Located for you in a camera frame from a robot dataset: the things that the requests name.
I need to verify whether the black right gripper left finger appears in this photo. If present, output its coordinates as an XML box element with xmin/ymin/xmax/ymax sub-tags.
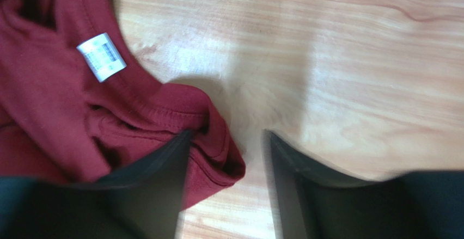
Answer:
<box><xmin>1</xmin><ymin>131</ymin><xmax>192</xmax><ymax>238</ymax></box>

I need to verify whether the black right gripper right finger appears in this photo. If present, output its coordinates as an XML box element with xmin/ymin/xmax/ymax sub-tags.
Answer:
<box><xmin>266</xmin><ymin>131</ymin><xmax>463</xmax><ymax>238</ymax></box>

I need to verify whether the dark red t shirt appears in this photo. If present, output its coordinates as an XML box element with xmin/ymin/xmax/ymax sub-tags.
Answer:
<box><xmin>1</xmin><ymin>0</ymin><xmax>246</xmax><ymax>208</ymax></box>

